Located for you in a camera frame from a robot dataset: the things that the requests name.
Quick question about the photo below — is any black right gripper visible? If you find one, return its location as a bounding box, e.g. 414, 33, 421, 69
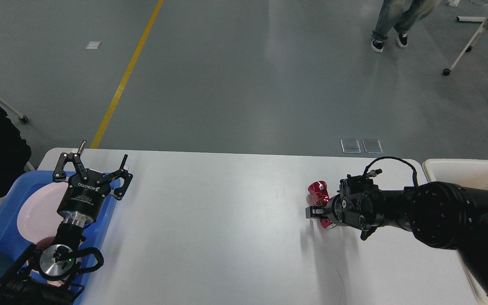
305, 176, 387, 231

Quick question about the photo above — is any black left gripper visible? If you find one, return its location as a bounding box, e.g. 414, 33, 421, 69
53, 140, 134, 225

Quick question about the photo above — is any crushed red can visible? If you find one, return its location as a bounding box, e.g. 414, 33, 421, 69
308, 181, 337, 230

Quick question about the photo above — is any pink plate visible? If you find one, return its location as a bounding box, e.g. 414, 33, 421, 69
16, 182, 67, 244

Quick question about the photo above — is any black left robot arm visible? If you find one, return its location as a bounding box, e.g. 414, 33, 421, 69
0, 145, 133, 305

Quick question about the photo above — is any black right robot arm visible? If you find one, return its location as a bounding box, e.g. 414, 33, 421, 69
305, 164, 488, 295

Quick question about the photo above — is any floor socket plate left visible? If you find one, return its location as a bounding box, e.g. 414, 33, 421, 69
340, 139, 361, 154

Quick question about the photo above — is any floor socket plate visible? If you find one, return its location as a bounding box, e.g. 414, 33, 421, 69
362, 139, 383, 154
340, 139, 361, 154

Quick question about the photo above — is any floor socket plate right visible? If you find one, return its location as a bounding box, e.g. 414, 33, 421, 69
362, 139, 383, 154

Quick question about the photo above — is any beige waste bin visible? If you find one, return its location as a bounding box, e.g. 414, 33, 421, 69
423, 159, 488, 305

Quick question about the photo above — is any white rolling stand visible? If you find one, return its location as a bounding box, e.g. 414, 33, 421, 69
443, 0, 488, 104

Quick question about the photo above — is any person in blue jeans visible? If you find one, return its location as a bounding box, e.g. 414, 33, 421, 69
371, 0, 440, 53

